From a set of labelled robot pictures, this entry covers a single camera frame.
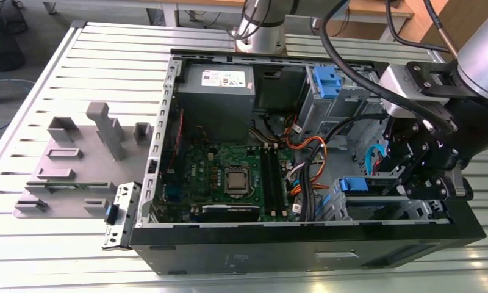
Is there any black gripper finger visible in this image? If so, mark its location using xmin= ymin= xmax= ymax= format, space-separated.
xmin=396 ymin=176 xmax=475 ymax=201
xmin=378 ymin=117 xmax=431 ymax=178

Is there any black internal cable bundle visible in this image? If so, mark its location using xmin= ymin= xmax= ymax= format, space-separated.
xmin=299 ymin=112 xmax=391 ymax=221

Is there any grey power supply unit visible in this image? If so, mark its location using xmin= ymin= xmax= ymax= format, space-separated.
xmin=175 ymin=63 xmax=256 ymax=144

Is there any blue drive latch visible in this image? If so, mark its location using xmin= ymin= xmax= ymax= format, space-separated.
xmin=314 ymin=65 xmax=343 ymax=99

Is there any orange wire bundle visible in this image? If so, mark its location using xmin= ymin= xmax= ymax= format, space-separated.
xmin=287 ymin=136 xmax=331 ymax=196

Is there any blue floor cable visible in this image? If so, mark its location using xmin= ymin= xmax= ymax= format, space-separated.
xmin=0 ymin=78 xmax=37 ymax=135

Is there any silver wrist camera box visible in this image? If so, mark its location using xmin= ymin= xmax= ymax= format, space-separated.
xmin=376 ymin=65 xmax=432 ymax=118

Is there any black bin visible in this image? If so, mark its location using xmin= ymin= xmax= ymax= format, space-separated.
xmin=0 ymin=15 xmax=28 ymax=73

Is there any thin red wire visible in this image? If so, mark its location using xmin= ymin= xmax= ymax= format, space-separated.
xmin=167 ymin=108 xmax=187 ymax=175

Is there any green motherboard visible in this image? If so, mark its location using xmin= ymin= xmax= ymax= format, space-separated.
xmin=152 ymin=142 xmax=306 ymax=223

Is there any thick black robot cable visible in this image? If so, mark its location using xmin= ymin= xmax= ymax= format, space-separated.
xmin=319 ymin=0 xmax=459 ymax=134

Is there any black RAM slot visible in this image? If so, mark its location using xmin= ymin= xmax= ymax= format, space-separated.
xmin=271 ymin=145 xmax=288 ymax=216
xmin=262 ymin=145 xmax=276 ymax=216

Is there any grey metal desk frame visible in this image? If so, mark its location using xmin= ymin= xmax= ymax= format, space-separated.
xmin=43 ymin=0 xmax=246 ymax=28

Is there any wooden desk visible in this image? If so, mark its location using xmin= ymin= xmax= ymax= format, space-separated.
xmin=308 ymin=0 xmax=416 ymax=42

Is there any blue wire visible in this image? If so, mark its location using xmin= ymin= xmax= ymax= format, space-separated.
xmin=366 ymin=143 xmax=387 ymax=176

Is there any black graphics card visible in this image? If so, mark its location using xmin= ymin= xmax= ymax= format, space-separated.
xmin=190 ymin=203 xmax=262 ymax=223

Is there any wooden cabinet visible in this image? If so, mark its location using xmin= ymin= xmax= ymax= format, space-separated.
xmin=406 ymin=0 xmax=488 ymax=62

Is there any grey parts rack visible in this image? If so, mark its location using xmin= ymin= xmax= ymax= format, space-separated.
xmin=15 ymin=102 xmax=154 ymax=221

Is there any metal disk bay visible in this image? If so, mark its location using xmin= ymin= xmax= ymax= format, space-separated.
xmin=315 ymin=175 xmax=448 ymax=222

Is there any grey expansion slot bracket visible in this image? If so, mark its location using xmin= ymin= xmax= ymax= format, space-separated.
xmin=101 ymin=181 xmax=143 ymax=251

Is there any grey optical drive cage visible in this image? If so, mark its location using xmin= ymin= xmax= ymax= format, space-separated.
xmin=299 ymin=63 xmax=391 ymax=135

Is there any black PC case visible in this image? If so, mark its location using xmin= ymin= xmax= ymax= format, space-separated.
xmin=128 ymin=48 xmax=487 ymax=275

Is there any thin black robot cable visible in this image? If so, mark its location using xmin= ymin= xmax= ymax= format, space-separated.
xmin=384 ymin=0 xmax=460 ymax=59

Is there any silver CPU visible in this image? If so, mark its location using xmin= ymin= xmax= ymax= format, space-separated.
xmin=227 ymin=169 xmax=250 ymax=189

